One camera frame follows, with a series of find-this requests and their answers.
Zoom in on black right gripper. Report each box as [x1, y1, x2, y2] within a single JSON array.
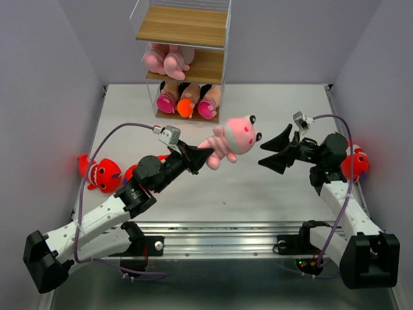
[[257, 123, 324, 173]]

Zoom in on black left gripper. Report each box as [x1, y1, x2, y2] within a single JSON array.
[[153, 139, 212, 193]]

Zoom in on pink pig plush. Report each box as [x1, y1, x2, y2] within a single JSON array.
[[143, 43, 169, 75], [164, 45, 195, 81], [198, 114, 262, 170]]

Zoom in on boy doll orange shorts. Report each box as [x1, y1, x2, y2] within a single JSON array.
[[177, 83, 201, 118]]

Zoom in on boy doll pink shorts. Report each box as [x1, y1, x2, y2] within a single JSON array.
[[156, 81, 180, 114]]

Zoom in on red fish plush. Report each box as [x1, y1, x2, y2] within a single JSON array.
[[123, 155, 168, 185], [341, 145, 370, 181]]

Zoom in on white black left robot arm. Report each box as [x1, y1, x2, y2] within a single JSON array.
[[23, 141, 213, 294]]

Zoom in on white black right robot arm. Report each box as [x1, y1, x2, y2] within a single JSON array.
[[258, 125, 400, 289]]

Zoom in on red shark plush left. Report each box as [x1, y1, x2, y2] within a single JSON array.
[[77, 154, 122, 194]]

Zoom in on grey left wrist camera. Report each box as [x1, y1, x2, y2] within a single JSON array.
[[152, 125, 181, 147]]

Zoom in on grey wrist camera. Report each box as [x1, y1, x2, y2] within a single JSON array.
[[292, 111, 314, 140], [152, 125, 181, 147]]

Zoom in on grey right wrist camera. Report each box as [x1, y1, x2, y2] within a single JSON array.
[[292, 111, 314, 140]]

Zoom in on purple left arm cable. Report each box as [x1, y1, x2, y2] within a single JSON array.
[[73, 121, 168, 282]]

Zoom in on aluminium mounting rail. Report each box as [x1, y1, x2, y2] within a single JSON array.
[[51, 220, 352, 261]]

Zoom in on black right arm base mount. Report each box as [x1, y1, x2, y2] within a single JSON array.
[[273, 220, 334, 279]]

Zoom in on wooden three-tier wire shelf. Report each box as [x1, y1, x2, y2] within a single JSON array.
[[129, 1, 232, 123]]

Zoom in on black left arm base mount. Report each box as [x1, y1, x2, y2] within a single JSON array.
[[118, 222, 165, 282]]

